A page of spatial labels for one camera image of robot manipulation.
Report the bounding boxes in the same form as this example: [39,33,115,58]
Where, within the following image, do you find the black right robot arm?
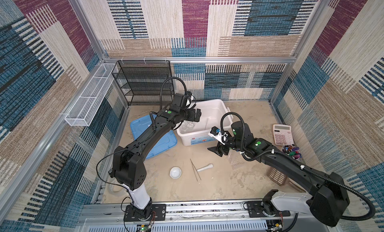
[209,113,376,227]

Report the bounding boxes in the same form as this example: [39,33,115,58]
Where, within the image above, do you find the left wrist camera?
[186,91,194,108]

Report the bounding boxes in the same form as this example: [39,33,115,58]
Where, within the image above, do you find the clear tape roll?
[107,183,127,197]

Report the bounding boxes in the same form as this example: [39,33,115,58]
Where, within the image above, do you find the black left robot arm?
[108,90,202,220]

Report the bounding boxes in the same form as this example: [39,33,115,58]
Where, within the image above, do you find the pink cup of markers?
[282,144,302,160]

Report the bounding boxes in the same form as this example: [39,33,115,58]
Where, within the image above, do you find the brown wooden tool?
[267,167,305,193]

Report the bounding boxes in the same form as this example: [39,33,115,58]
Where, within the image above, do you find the metal tweezers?
[190,159,202,181]

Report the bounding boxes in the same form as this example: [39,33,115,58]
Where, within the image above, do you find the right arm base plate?
[243,201,291,218]

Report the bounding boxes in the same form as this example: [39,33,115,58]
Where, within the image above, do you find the white ceramic mortar bowl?
[169,167,182,179]

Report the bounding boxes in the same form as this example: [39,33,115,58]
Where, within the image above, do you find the blue plastic bin lid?
[127,115,177,159]

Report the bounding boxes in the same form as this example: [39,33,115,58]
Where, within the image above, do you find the white plastic storage bin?
[177,99,230,146]

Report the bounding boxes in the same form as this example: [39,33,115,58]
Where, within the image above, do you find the white ceramic pestle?
[197,164,214,173]

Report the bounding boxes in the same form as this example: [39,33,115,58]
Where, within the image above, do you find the white mesh wall basket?
[65,63,115,127]

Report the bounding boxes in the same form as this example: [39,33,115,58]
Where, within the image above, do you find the pink calculator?
[273,124,294,146]

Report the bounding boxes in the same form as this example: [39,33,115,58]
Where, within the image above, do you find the black wire shelf rack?
[112,60,175,106]

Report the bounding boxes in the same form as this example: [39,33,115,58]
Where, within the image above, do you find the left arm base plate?
[123,204,167,222]

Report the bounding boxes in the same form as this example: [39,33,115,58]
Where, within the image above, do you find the glass flask with stopper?
[183,121,195,132]

